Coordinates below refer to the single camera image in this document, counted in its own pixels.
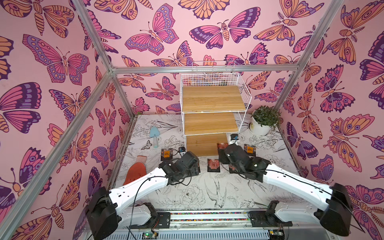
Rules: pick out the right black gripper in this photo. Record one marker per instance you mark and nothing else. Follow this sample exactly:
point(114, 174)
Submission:
point(229, 151)

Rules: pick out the bottom-shelf black tea bag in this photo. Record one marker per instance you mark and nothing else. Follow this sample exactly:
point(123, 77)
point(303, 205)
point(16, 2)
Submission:
point(222, 146)
point(213, 166)

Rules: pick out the orange jasmine tea bag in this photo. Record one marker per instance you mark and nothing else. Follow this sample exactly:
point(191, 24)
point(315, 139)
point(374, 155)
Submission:
point(166, 154)
point(250, 150)

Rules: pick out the middle-shelf black tea bag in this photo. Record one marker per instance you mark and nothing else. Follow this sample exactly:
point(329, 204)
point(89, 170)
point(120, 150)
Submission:
point(233, 170)

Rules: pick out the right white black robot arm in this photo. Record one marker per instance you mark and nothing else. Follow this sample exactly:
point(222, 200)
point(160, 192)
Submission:
point(329, 206)

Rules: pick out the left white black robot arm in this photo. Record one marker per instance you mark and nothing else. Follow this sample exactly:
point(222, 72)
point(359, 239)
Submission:
point(109, 210)

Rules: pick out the bottom wooden shelf board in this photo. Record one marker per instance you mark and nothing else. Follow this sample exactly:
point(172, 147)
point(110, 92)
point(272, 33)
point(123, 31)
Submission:
point(205, 145)

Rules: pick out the wooden shelf board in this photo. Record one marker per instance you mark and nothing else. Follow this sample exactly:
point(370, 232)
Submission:
point(205, 145)
point(210, 123)
point(211, 99)

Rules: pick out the middle wooden shelf board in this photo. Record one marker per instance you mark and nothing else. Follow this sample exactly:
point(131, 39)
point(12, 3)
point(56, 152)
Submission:
point(210, 123)

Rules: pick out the top wooden shelf board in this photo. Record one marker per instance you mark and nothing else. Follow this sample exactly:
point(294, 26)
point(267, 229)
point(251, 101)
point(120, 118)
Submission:
point(211, 99)

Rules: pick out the green potted plant white pot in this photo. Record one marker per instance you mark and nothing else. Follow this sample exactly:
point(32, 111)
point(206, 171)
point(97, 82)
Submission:
point(263, 120)

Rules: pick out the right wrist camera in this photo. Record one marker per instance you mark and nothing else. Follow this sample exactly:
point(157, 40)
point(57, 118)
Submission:
point(233, 139)

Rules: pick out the white wire shelf rack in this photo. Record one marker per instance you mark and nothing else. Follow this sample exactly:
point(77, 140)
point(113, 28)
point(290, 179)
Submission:
point(216, 79)

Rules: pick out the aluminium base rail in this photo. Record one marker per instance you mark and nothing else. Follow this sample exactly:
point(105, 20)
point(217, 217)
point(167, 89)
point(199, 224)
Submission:
point(217, 225)

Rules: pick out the aluminium frame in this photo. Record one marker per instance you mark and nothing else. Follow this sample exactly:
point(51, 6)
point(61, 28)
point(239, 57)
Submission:
point(17, 67)

